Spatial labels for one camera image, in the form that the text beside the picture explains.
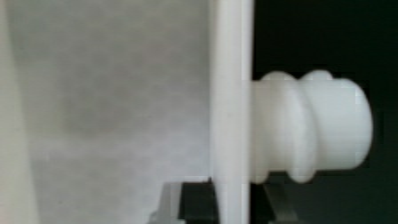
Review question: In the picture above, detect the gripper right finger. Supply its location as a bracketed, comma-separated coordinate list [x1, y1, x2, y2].
[262, 184, 298, 224]

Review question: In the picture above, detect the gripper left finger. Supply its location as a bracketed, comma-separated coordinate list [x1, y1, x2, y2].
[147, 181, 214, 224]

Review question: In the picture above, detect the white cabinet door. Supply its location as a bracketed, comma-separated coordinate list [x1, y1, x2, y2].
[0, 0, 374, 224]

